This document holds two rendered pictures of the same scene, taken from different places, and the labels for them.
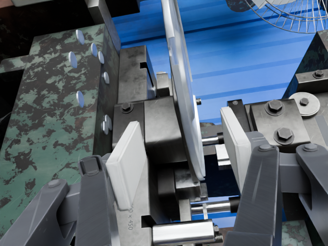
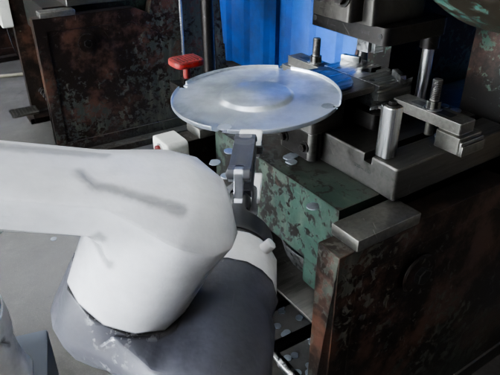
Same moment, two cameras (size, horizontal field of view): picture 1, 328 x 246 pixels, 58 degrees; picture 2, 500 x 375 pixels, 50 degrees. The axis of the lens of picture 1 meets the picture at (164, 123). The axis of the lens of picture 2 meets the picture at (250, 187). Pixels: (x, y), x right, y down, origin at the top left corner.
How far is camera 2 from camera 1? 0.56 m
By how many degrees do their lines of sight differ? 31
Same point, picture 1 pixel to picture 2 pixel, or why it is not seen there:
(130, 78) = not seen: hidden behind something
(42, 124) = (274, 207)
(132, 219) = (364, 168)
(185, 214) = (405, 107)
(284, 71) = not seen: outside the picture
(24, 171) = (299, 232)
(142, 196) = (352, 152)
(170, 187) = (368, 117)
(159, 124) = not seen: hidden behind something
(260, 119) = (325, 10)
